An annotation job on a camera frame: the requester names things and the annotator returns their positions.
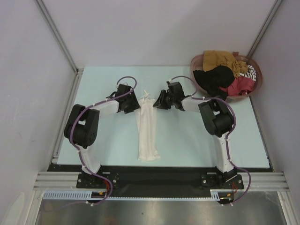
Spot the white tank top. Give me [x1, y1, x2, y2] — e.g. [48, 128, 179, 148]
[135, 90, 160, 161]

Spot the black tank top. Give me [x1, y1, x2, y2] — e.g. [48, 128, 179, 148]
[193, 66, 235, 100]

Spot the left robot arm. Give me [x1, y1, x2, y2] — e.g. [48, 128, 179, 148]
[64, 84, 140, 175]

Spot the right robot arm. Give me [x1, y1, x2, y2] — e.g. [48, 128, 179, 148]
[153, 82, 237, 182]

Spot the mustard tank top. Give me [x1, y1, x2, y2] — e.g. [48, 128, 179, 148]
[202, 50, 248, 77]

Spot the red tank top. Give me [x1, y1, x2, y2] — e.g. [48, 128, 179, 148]
[219, 76, 255, 96]

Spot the striped tank top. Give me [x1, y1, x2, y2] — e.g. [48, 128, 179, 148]
[240, 65, 257, 82]

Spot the pink laundry basket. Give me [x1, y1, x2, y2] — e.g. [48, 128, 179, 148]
[190, 50, 263, 101]

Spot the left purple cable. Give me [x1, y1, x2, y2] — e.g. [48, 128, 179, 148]
[44, 76, 138, 212]

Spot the purple cable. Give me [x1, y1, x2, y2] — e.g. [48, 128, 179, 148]
[166, 75, 253, 207]
[44, 76, 138, 212]

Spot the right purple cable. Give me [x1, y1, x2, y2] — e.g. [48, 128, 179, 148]
[166, 75, 253, 207]

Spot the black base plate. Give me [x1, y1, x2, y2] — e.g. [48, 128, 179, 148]
[47, 164, 273, 198]

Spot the left grey cable duct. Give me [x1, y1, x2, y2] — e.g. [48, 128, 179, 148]
[43, 190, 107, 200]

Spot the grey cable duct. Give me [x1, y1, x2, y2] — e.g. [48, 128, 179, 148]
[43, 190, 107, 200]
[210, 189, 234, 201]

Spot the right grey cable duct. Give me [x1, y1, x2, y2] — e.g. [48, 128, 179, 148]
[210, 189, 234, 201]

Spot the aluminium frame rail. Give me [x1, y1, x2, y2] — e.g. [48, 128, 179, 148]
[34, 172, 289, 192]

